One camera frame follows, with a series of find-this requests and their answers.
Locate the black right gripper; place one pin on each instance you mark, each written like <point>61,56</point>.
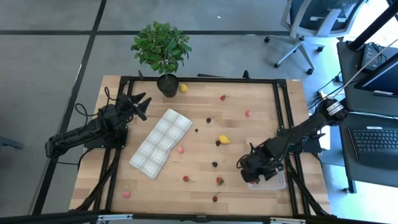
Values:
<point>258,165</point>

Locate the white power strip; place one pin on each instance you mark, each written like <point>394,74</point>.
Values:
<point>321,93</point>

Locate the black frame bracket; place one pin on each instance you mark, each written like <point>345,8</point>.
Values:
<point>246,75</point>
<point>141,76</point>

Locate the black table frame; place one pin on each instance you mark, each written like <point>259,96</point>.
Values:
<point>202,80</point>

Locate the dark red cherry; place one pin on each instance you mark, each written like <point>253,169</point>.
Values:
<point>214,198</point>
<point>255,182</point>

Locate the dark round berry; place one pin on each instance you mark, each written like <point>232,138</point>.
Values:
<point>208,120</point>

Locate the pink fruit piece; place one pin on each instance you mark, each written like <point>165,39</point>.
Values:
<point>126,194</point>
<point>180,150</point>
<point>248,113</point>

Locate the black keyboard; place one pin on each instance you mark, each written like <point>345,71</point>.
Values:
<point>373,143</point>

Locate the black monitor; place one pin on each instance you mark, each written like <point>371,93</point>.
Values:
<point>382,79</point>

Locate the small yellow lemon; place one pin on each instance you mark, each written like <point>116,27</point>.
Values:
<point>183,88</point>

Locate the clear plastic tupperware container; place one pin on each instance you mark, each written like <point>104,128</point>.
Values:
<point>276,185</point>

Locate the white plaid cloth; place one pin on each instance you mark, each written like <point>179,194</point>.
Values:
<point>161,140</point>

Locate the green leafy plant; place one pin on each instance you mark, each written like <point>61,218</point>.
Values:
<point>161,46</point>

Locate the large yellow lemon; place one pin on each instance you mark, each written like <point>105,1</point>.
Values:
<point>224,139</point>

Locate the black stand pole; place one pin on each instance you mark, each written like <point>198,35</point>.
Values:
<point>373,26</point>

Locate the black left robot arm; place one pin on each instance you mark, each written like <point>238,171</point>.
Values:
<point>77,133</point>

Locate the white office chair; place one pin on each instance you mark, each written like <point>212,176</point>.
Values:
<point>323,18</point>

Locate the small red strawberry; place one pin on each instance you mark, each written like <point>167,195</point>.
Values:
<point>222,97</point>

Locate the large red strawberry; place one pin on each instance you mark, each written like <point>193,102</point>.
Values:
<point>219,180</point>

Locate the orange strawberry with long stem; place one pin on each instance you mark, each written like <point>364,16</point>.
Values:
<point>186,179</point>

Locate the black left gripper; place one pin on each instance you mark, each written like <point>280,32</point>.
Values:
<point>129,104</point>

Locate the black desk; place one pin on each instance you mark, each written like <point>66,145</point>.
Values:
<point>351,174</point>
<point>351,102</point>

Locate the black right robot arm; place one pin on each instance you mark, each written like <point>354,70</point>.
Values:
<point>304,126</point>

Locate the black power adapter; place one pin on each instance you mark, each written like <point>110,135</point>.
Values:
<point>370,56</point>

